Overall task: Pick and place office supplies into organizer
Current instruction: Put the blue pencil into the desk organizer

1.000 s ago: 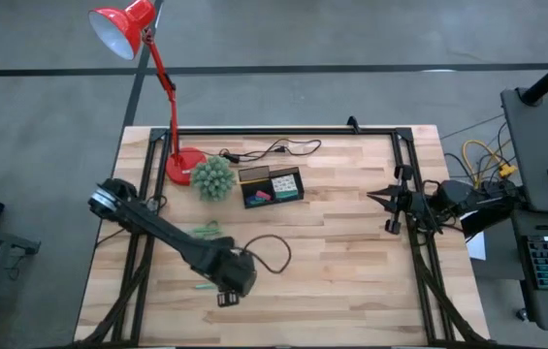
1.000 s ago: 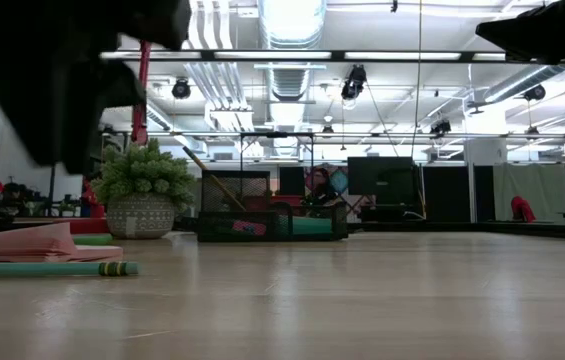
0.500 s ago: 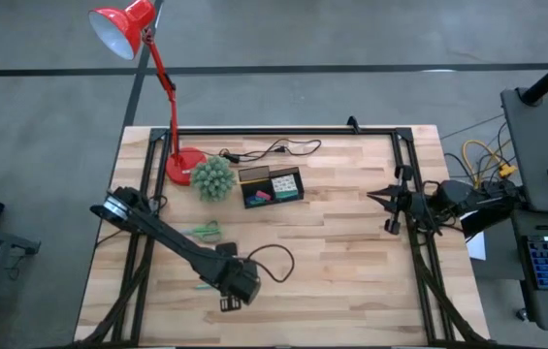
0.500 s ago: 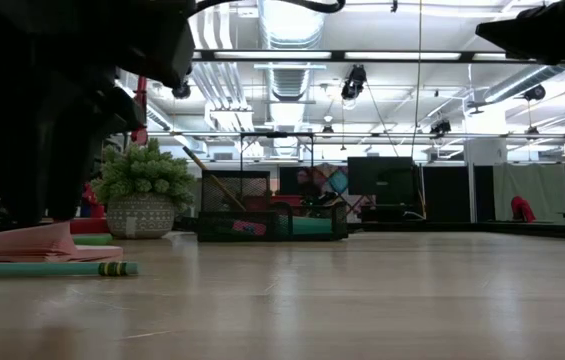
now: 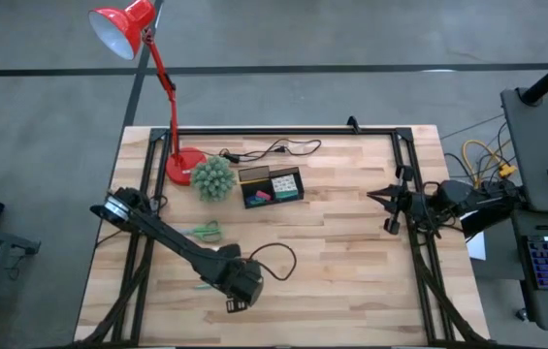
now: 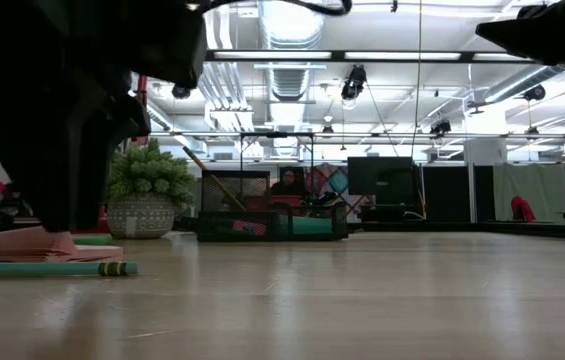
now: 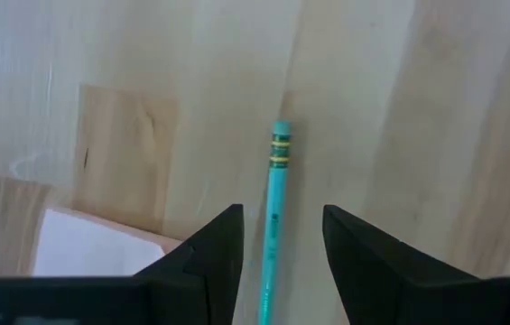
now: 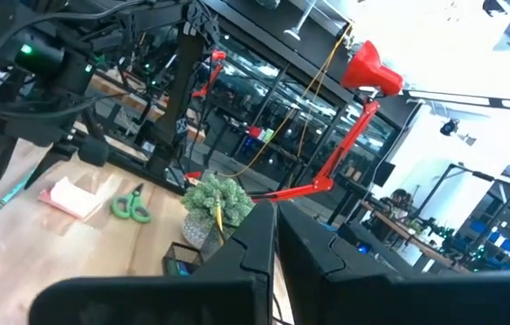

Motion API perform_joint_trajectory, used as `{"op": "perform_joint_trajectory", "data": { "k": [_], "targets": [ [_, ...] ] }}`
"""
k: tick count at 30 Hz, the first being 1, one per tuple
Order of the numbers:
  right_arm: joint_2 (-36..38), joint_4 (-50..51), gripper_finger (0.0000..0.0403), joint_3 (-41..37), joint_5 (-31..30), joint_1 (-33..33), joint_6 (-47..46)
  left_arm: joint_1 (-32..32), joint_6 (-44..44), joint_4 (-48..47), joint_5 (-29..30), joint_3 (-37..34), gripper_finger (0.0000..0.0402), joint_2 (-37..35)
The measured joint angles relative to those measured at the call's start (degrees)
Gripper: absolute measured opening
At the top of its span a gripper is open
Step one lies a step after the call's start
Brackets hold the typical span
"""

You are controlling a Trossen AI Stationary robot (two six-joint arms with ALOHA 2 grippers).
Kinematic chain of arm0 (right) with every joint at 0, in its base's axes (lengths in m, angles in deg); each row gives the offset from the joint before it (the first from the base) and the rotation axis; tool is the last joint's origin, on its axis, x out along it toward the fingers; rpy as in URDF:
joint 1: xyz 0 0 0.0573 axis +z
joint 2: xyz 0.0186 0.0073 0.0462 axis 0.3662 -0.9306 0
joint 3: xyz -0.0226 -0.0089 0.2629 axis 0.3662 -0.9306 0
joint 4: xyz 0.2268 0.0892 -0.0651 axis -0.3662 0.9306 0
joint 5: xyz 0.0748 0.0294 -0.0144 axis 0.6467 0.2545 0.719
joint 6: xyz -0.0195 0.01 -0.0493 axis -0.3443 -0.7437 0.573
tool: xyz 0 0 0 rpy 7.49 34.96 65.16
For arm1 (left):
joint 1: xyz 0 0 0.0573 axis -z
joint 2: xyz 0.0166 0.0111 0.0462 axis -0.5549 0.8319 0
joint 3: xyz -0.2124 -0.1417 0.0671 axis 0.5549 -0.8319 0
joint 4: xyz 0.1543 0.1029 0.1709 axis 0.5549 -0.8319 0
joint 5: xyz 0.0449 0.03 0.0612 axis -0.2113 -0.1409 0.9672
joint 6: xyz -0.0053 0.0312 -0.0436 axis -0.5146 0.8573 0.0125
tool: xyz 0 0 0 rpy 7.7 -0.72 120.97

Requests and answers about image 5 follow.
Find black lamp power cord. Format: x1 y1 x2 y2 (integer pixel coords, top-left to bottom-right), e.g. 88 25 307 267
218 138 324 165

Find black table frame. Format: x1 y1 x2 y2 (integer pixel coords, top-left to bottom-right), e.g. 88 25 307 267
72 126 493 349

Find green handled scissors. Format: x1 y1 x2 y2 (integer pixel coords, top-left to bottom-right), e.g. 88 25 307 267
176 220 224 244

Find red desk lamp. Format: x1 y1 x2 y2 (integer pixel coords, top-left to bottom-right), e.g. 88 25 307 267
87 0 209 187

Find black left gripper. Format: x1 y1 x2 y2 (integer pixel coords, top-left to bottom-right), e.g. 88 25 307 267
205 243 266 315

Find black mesh desk organizer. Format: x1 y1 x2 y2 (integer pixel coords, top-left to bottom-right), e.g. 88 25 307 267
237 165 306 210

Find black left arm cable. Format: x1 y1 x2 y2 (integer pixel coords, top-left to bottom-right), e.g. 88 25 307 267
247 241 299 282

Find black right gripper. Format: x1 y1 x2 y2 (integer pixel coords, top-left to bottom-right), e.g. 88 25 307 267
367 166 425 235

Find green plant in patterned pot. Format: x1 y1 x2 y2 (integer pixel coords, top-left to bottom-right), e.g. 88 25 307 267
190 154 239 204

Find white paper sheet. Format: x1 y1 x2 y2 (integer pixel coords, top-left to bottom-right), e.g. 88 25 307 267
465 231 488 262

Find yellow cable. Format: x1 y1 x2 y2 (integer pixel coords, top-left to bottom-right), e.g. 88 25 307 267
462 139 518 180

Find black desk beam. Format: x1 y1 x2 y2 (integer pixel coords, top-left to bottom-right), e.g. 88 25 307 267
460 207 530 239

